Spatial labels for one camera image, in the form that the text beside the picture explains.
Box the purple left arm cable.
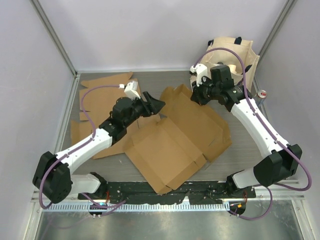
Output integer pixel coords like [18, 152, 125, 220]
[38, 83, 126, 216]

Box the beige canvas tote bag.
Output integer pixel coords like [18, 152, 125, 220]
[197, 36, 260, 91]

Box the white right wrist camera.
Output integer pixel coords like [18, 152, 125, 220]
[189, 63, 208, 87]

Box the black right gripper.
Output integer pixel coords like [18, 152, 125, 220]
[191, 76, 220, 107]

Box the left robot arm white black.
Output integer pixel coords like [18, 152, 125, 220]
[32, 91, 165, 204]

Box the slotted aluminium cable duct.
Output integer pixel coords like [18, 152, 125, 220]
[44, 201, 230, 213]

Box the brown cardboard box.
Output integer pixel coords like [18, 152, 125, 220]
[124, 84, 232, 194]

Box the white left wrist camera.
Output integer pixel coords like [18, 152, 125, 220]
[119, 80, 141, 100]

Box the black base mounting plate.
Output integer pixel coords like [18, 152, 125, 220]
[88, 181, 256, 205]

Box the beige paper roll in bag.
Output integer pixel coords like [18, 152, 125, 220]
[227, 64, 238, 75]

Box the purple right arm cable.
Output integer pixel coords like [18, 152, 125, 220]
[194, 47, 313, 221]

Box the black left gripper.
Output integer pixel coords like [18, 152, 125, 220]
[124, 91, 165, 128]

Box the spare flat cardboard sheet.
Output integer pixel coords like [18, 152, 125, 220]
[70, 72, 159, 159]

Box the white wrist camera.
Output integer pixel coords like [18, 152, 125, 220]
[189, 63, 208, 87]
[119, 80, 141, 100]

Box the silver blue energy drink can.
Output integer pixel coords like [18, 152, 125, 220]
[254, 89, 267, 107]

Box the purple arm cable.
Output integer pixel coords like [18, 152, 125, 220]
[194, 47, 313, 221]
[38, 83, 126, 216]

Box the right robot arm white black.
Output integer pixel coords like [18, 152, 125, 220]
[190, 77, 302, 198]

